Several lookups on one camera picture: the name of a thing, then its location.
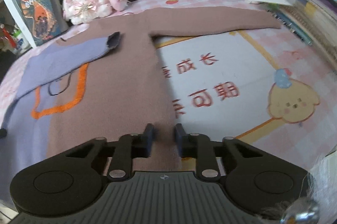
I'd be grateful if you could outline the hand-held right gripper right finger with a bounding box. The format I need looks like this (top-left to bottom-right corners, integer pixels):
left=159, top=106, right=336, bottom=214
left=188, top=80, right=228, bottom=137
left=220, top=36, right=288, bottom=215
left=174, top=123, right=264, bottom=181

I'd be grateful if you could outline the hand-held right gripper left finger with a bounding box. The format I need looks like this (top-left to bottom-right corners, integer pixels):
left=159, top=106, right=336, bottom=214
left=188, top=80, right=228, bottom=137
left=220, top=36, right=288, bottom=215
left=64, top=123, right=155, bottom=182

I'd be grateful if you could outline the purple and brown knit sweater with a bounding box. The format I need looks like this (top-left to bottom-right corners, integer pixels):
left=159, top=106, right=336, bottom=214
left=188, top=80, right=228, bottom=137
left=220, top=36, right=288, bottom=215
left=0, top=4, right=282, bottom=211

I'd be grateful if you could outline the pink cartoon desk mat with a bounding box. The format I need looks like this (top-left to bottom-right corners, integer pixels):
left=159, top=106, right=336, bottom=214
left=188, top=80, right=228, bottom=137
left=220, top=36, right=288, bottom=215
left=0, top=0, right=337, bottom=188

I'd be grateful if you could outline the dark fantasy novel book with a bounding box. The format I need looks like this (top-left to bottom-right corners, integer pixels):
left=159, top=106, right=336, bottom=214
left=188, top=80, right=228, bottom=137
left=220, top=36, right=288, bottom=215
left=20, top=0, right=69, bottom=47

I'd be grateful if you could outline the fluffy white sleeve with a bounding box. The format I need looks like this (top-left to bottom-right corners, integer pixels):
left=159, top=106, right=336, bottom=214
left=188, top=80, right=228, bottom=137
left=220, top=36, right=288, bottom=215
left=303, top=145, right=337, bottom=224

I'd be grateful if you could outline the stack of notebooks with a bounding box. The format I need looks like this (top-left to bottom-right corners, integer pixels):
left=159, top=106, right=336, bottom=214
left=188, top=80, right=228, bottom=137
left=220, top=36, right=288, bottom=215
left=266, top=0, right=337, bottom=67

